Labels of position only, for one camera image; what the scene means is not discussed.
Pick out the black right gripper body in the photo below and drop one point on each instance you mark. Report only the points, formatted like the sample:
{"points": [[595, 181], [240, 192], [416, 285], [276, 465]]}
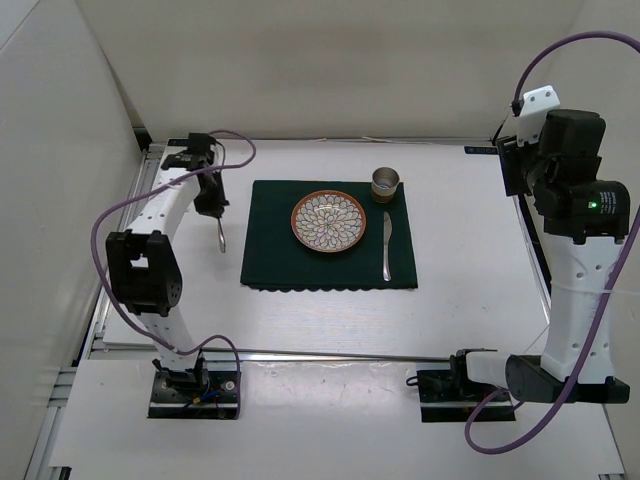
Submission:
{"points": [[518, 164]]}

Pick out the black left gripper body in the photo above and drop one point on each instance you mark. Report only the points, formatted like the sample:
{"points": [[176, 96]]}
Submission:
{"points": [[212, 199]]}

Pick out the silver fork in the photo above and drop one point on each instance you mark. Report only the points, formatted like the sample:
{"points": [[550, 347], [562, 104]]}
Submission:
{"points": [[221, 236]]}

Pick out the dark green cloth napkin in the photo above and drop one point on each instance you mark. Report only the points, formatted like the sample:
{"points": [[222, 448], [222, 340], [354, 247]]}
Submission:
{"points": [[274, 260]]}

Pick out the floral patterned ceramic plate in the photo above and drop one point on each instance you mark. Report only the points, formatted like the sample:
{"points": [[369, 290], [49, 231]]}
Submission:
{"points": [[328, 221]]}

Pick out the metal cup with cork base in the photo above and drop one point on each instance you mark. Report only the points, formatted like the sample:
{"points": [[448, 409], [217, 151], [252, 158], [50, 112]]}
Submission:
{"points": [[384, 183]]}

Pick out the silver table knife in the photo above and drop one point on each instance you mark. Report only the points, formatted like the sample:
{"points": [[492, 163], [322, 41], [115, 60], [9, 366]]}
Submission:
{"points": [[387, 233]]}

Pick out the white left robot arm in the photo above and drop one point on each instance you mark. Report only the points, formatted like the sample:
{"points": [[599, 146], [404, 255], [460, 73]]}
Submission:
{"points": [[143, 270]]}

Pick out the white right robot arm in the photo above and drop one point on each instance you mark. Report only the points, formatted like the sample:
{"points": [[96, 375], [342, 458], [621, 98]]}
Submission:
{"points": [[587, 221]]}

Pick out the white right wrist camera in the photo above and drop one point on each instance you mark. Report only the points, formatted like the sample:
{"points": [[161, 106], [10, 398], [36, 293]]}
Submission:
{"points": [[532, 115]]}

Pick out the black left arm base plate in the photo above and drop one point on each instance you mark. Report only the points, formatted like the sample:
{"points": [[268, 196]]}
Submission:
{"points": [[205, 392]]}

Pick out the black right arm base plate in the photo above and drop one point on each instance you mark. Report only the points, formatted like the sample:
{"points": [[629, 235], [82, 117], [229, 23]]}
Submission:
{"points": [[444, 400]]}

